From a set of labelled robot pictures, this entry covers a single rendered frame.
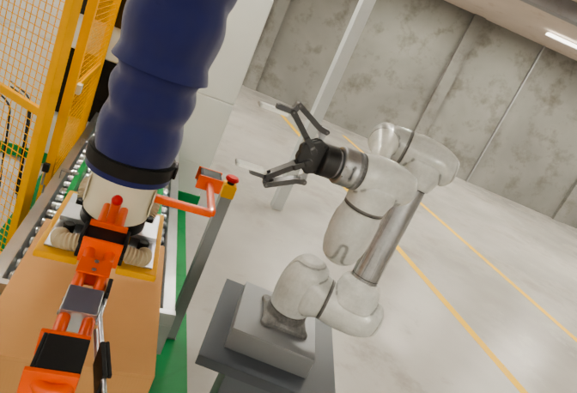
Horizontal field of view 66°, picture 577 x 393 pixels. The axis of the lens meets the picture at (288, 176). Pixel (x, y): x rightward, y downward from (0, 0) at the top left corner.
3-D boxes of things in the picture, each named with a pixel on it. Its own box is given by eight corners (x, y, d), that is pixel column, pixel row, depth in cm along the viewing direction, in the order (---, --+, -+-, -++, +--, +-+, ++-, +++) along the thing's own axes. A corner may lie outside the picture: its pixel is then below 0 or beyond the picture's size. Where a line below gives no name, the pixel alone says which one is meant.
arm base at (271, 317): (303, 305, 184) (309, 293, 182) (306, 341, 163) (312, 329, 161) (262, 289, 181) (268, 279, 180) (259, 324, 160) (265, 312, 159)
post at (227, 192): (164, 329, 259) (223, 179, 230) (175, 331, 261) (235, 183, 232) (163, 338, 253) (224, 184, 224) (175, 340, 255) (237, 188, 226)
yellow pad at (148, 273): (131, 211, 142) (136, 198, 140) (162, 220, 145) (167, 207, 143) (113, 274, 111) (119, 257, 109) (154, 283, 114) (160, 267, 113)
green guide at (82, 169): (99, 117, 370) (101, 107, 368) (112, 122, 374) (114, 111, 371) (45, 202, 227) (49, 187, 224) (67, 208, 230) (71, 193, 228)
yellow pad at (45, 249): (68, 195, 136) (72, 180, 134) (102, 203, 139) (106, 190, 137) (31, 256, 105) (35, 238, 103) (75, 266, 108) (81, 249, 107)
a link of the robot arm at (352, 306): (316, 308, 174) (367, 335, 172) (312, 325, 158) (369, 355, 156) (408, 129, 164) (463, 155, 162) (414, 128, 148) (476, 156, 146)
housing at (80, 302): (62, 302, 82) (68, 282, 81) (100, 310, 84) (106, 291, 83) (51, 329, 76) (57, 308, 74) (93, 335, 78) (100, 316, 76)
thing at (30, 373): (34, 352, 70) (41, 327, 68) (83, 359, 72) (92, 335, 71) (15, 396, 62) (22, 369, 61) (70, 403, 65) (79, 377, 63)
